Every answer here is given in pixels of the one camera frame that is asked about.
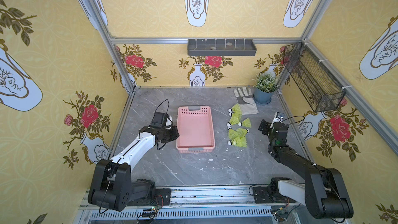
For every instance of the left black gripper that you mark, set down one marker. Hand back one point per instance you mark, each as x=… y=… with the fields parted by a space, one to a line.
x=169 y=134

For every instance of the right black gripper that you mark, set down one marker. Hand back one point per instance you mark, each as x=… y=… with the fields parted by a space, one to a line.
x=266 y=127

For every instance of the yellow shuttlecock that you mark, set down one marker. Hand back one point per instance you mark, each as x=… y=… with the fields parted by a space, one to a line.
x=239 y=142
x=234 y=119
x=234 y=109
x=232 y=134
x=245 y=123
x=242 y=132

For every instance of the pink perforated storage basket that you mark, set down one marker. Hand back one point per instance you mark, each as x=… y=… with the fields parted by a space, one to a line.
x=196 y=131

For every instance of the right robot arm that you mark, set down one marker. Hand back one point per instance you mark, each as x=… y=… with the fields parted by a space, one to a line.
x=323 y=192

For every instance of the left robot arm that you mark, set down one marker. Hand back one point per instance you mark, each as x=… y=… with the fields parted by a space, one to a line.
x=112 y=186

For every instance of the grey white work glove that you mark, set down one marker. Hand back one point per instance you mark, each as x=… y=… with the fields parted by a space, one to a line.
x=245 y=100

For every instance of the green plant in blue pot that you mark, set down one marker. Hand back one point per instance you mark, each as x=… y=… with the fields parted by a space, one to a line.
x=266 y=85

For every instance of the small circuit board left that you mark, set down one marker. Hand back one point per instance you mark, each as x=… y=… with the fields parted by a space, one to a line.
x=149 y=213

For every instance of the small circuit board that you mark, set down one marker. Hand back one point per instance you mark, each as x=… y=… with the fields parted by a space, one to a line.
x=279 y=215
x=149 y=213

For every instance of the small circuit board right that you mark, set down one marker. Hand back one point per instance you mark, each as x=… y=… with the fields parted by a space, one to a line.
x=279 y=215

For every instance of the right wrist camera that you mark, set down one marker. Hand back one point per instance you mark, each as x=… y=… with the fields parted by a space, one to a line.
x=279 y=117

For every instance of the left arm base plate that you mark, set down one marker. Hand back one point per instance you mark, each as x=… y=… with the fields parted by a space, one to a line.
x=161 y=197

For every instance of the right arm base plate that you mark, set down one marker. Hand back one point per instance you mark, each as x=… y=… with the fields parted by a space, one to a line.
x=270 y=193

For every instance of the black wire mesh basket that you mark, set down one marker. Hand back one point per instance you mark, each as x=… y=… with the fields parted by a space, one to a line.
x=318 y=85

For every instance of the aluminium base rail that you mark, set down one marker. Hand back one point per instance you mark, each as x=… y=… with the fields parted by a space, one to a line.
x=201 y=202

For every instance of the grey wall shelf tray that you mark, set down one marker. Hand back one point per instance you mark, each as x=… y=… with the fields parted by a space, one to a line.
x=221 y=47

